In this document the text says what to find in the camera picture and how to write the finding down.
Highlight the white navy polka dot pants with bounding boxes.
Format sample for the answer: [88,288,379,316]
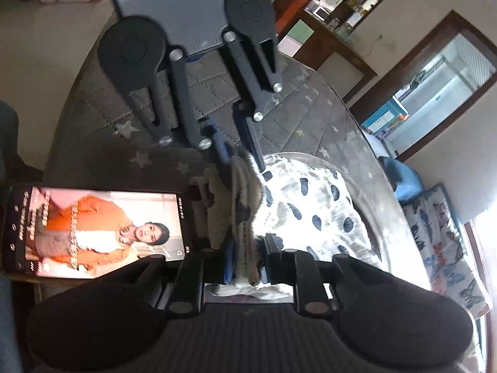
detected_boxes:
[188,153,385,302]

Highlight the dark wooden side table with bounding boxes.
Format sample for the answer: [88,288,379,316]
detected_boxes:
[278,12,376,103]

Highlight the grey quilted star table cover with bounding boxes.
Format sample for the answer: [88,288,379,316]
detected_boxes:
[47,18,433,306]

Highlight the dark wooden shelf cabinet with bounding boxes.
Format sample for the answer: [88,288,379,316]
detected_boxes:
[273,0,405,44]

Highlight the blue white small cabinet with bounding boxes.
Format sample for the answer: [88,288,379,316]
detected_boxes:
[361,96,408,140]

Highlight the blue pillow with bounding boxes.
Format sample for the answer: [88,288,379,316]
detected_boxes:
[378,157,425,204]

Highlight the butterfly print cushion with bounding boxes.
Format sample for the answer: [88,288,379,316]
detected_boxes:
[403,184,492,319]

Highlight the smartphone with lit screen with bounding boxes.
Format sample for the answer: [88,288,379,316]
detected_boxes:
[1,184,189,280]

